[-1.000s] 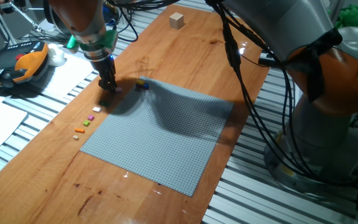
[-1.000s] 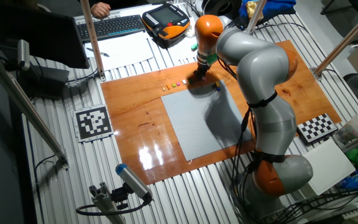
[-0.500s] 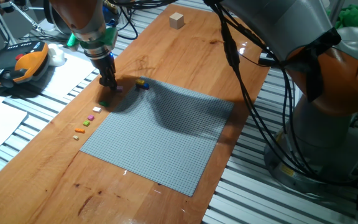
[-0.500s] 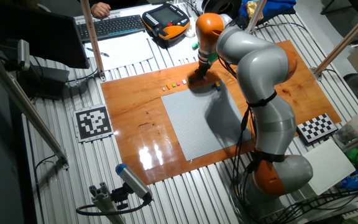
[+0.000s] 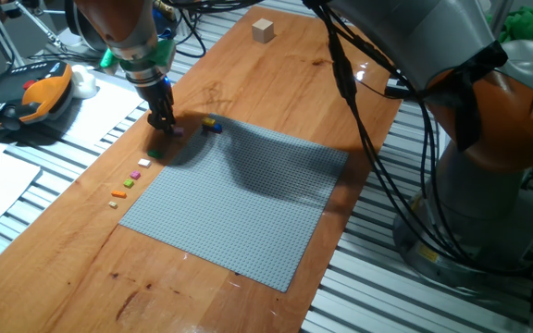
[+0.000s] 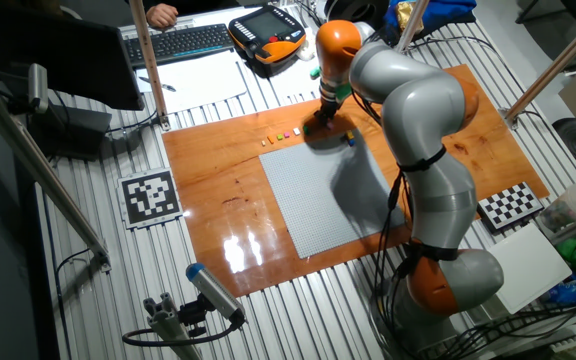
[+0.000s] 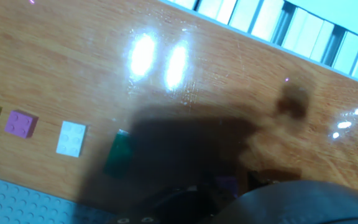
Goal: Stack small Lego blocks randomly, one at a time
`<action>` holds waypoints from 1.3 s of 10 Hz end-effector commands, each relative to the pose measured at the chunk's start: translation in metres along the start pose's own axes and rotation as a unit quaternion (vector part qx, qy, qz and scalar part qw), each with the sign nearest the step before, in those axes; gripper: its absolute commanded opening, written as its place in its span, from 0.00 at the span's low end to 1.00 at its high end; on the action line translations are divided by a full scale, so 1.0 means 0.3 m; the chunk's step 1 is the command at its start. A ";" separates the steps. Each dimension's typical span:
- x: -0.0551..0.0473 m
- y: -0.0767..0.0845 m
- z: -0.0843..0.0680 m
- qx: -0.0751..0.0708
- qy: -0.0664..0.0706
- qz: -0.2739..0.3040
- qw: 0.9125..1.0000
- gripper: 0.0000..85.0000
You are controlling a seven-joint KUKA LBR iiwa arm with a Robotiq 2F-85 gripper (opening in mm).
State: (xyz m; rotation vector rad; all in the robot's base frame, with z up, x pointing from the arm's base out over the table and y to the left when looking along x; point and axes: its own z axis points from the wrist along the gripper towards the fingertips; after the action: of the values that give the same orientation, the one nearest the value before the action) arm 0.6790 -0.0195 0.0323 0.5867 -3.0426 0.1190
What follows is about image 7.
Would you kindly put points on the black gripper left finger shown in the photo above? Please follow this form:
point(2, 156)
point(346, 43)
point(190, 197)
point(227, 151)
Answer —
point(172, 208)

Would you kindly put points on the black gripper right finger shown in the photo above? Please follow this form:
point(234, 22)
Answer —
point(259, 179)

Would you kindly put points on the light pink Lego brick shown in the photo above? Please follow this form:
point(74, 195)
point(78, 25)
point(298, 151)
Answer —
point(227, 185)

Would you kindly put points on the dark green Lego brick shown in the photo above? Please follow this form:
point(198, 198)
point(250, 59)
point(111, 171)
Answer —
point(118, 154)

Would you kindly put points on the white Lego brick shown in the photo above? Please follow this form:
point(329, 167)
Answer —
point(71, 139)

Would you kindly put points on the grey Lego baseplate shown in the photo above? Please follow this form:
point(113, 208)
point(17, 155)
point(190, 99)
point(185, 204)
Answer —
point(26, 202)

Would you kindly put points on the small magenta Lego brick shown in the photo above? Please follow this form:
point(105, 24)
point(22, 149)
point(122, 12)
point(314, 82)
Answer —
point(20, 124)

